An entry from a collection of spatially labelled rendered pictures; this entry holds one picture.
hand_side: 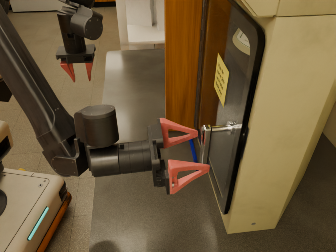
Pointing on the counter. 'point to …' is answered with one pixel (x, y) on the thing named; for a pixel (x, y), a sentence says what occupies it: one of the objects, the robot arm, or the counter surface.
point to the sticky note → (221, 79)
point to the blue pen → (193, 151)
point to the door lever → (206, 130)
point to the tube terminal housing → (285, 111)
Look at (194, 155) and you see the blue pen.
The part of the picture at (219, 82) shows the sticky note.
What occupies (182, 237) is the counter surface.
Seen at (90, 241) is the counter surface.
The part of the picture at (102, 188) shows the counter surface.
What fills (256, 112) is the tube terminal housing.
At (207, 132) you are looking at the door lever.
